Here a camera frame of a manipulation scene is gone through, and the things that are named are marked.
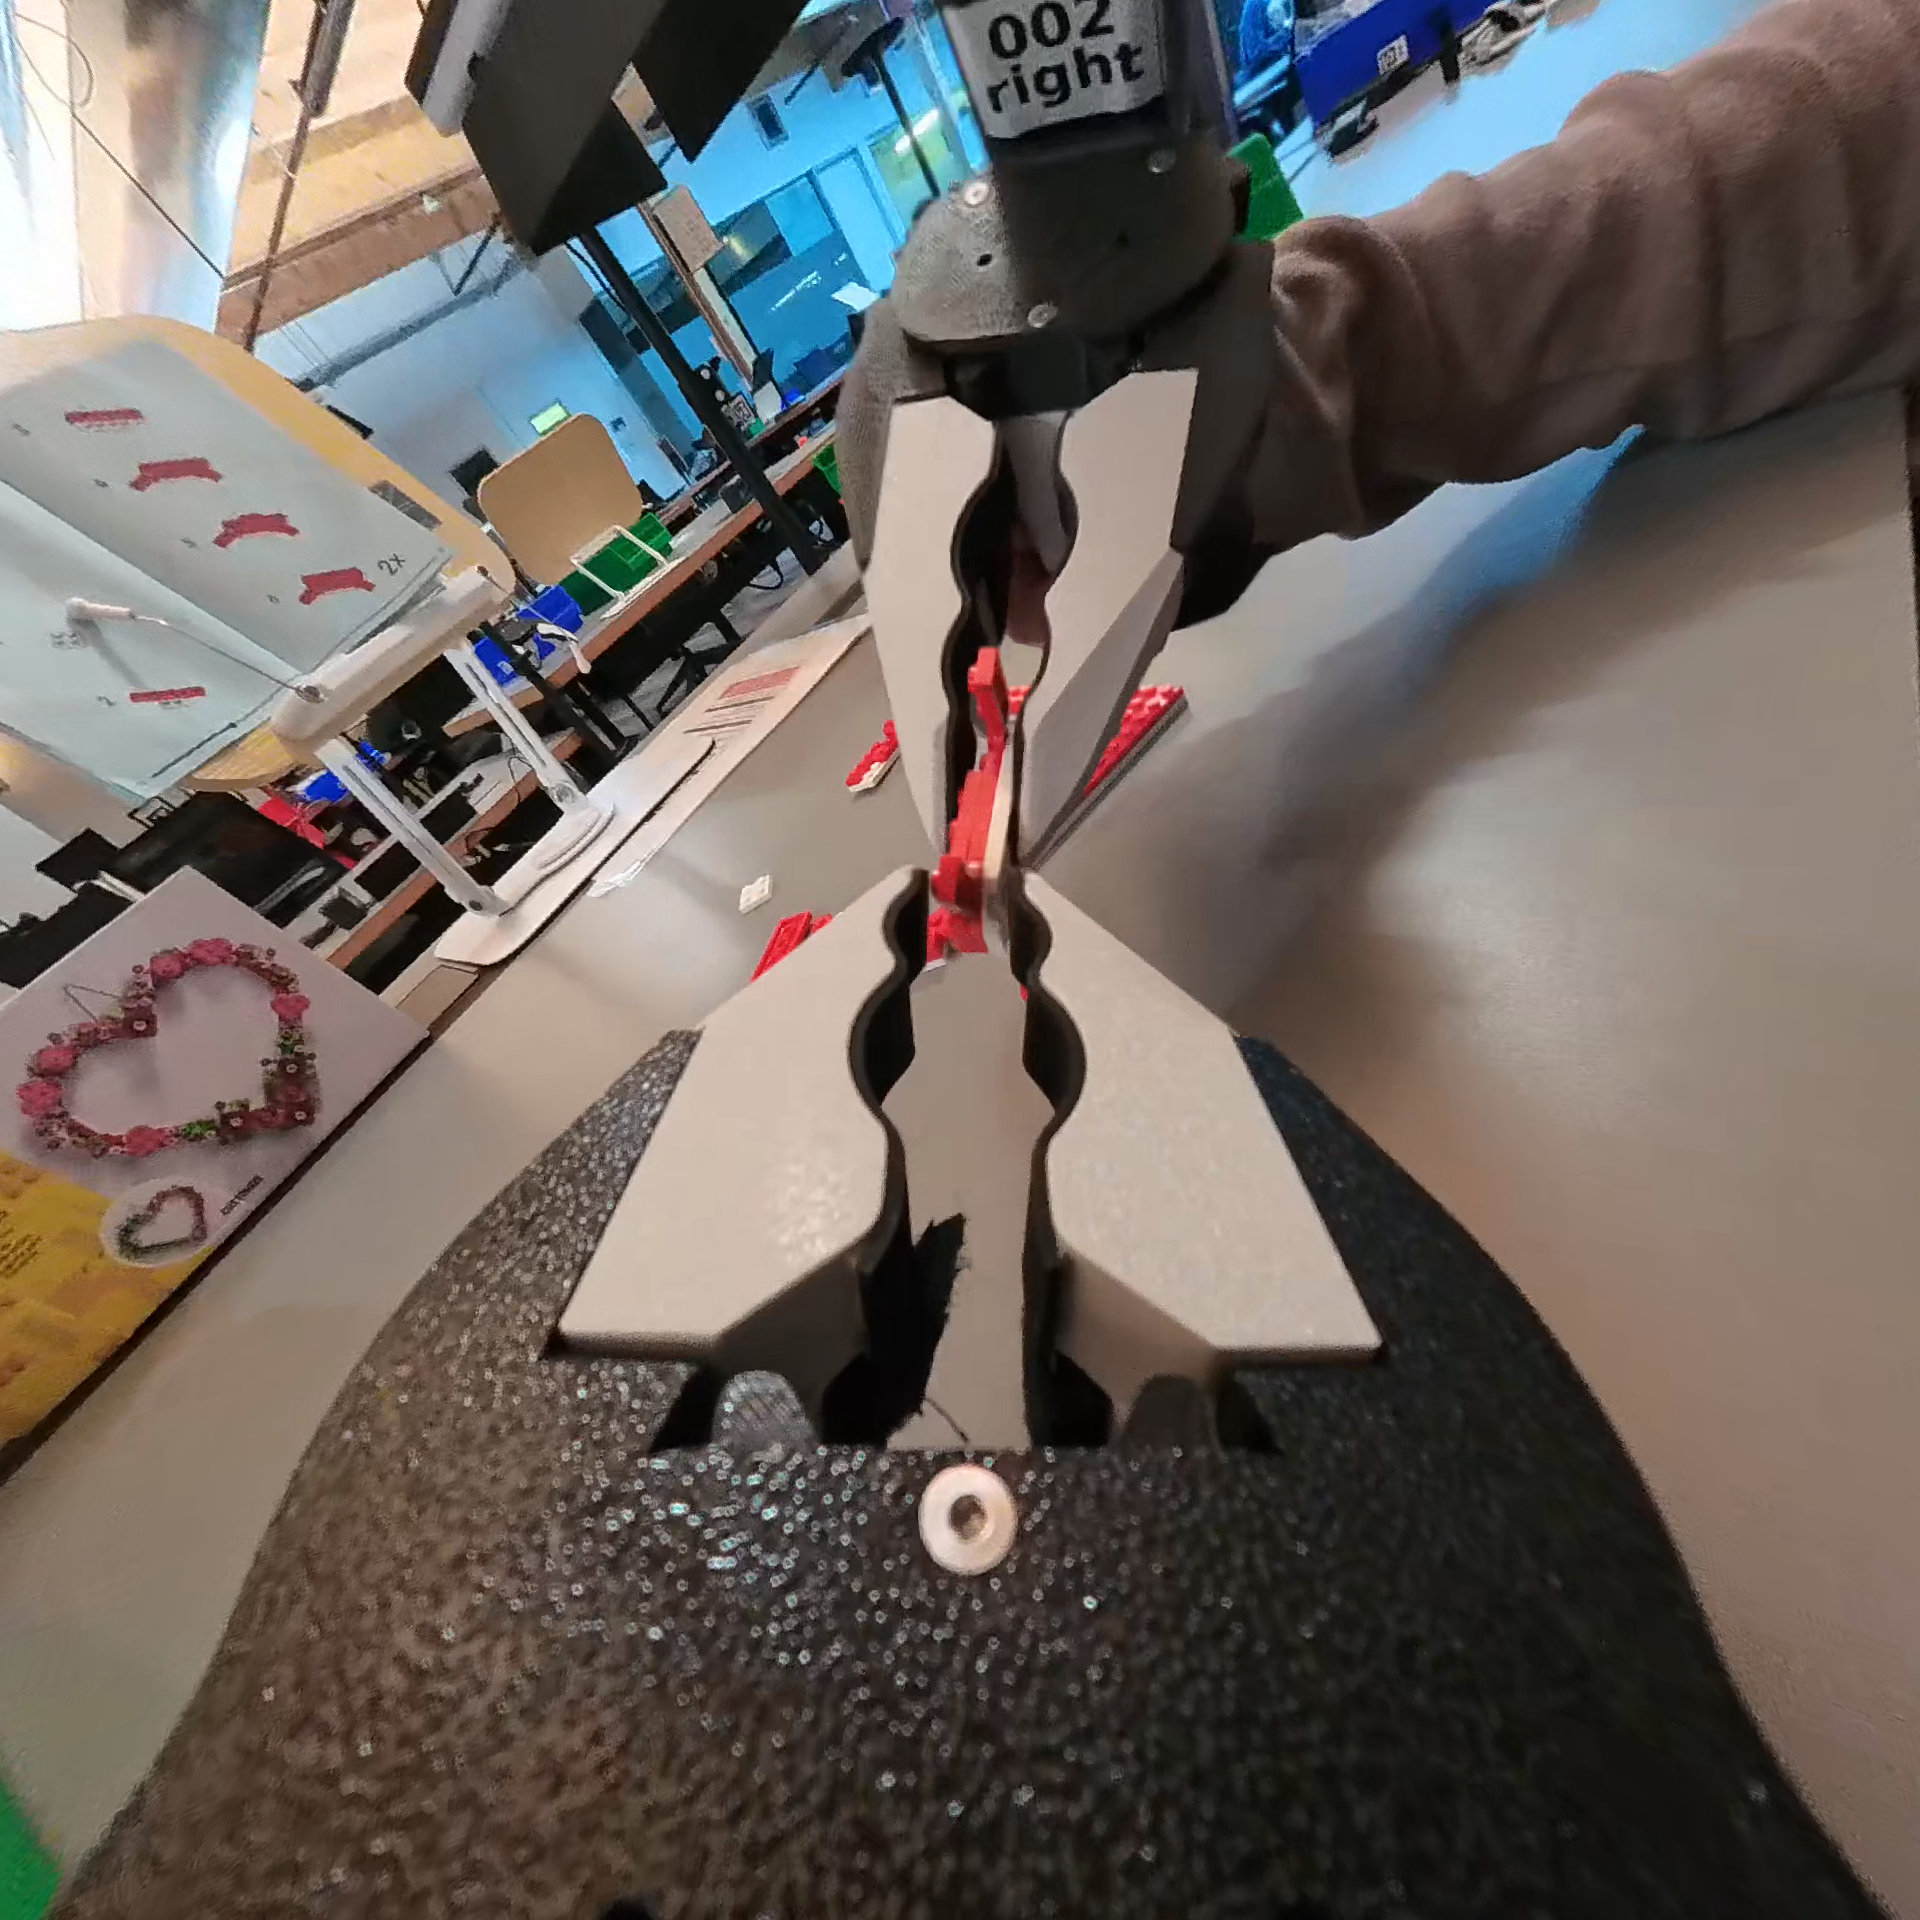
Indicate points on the lego instruction booklet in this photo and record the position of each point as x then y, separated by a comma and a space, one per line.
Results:
180, 599

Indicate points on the stacked green plastic bins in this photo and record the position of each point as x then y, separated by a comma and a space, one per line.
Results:
1261, 187

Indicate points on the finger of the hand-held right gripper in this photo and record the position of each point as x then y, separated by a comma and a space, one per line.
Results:
914, 569
1124, 540

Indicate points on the person's right hand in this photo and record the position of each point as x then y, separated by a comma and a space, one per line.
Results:
1034, 599

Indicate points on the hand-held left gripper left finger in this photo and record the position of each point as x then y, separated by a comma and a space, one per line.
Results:
734, 1186

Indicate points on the black overhead monitor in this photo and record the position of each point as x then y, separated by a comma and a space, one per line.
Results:
569, 137

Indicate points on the lego set box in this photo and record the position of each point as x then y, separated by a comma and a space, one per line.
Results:
89, 1274

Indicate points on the red studded lego plate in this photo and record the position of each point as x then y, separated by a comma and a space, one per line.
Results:
1140, 720

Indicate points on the black stand pole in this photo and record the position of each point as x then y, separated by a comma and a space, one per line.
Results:
697, 394

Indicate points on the narrow red lego plate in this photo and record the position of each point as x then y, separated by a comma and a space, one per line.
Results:
787, 945

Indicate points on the large blue bin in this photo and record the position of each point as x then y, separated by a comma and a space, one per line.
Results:
1348, 78

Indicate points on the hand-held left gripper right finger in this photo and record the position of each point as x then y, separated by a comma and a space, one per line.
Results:
1187, 1200

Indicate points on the person's right forearm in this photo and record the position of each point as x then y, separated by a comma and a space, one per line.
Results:
1576, 269

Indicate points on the blue storage bins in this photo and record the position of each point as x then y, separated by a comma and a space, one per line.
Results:
541, 609

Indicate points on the flat cardboard sheet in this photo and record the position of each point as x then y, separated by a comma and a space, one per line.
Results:
660, 795

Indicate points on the silver ventilation duct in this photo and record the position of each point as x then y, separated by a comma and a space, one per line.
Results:
119, 153

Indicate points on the green plastic bin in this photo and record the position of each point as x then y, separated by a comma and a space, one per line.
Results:
16, 1848

